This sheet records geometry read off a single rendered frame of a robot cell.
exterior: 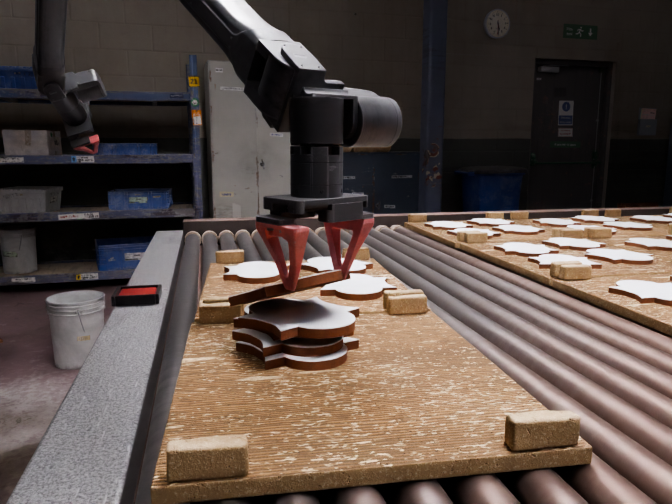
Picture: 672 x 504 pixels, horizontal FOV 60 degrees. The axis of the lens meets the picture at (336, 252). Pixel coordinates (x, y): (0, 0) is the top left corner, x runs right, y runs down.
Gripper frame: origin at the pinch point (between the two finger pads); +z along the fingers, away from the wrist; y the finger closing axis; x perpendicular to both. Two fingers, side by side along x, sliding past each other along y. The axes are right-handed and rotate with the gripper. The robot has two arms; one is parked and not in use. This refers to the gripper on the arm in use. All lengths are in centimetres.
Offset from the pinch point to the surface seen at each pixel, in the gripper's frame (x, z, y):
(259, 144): -383, -9, -274
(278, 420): 9.3, 9.5, 12.8
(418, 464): 22.4, 9.5, 9.3
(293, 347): 0.0, 7.5, 3.4
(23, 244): -470, 73, -99
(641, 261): 6, 9, -85
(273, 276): -34.1, 9.2, -20.2
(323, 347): 2.3, 7.5, 0.9
